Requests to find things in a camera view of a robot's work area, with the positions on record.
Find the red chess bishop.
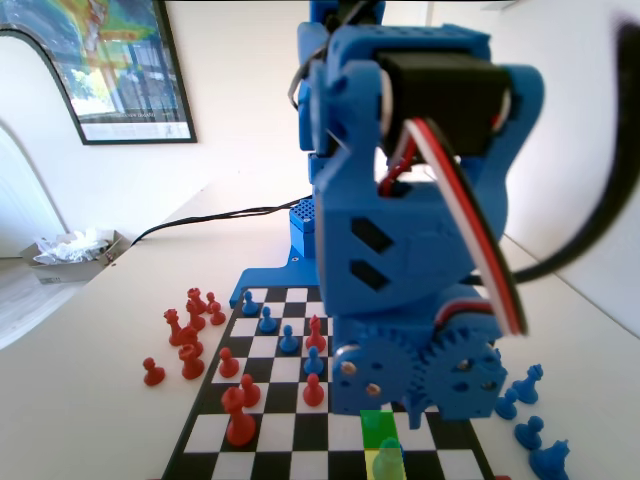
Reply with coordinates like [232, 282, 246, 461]
[305, 314, 327, 354]
[185, 299, 207, 332]

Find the blue crowned chess piece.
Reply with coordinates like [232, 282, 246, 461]
[512, 364, 546, 404]
[528, 438, 572, 480]

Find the red chess king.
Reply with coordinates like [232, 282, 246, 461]
[221, 386, 257, 448]

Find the black and white chessboard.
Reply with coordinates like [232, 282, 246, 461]
[160, 285, 496, 480]

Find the crumpled clear plastic wrap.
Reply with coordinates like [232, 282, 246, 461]
[32, 227, 114, 265]

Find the open cardboard box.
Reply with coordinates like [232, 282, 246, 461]
[19, 228, 134, 286]

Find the black framed map poster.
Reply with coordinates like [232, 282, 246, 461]
[0, 0, 199, 147]

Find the blue arm base plate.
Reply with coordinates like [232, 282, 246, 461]
[228, 257, 326, 309]

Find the red white black servo cable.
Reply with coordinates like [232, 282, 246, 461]
[377, 117, 531, 339]

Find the black power cable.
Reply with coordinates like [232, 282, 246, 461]
[128, 197, 314, 247]

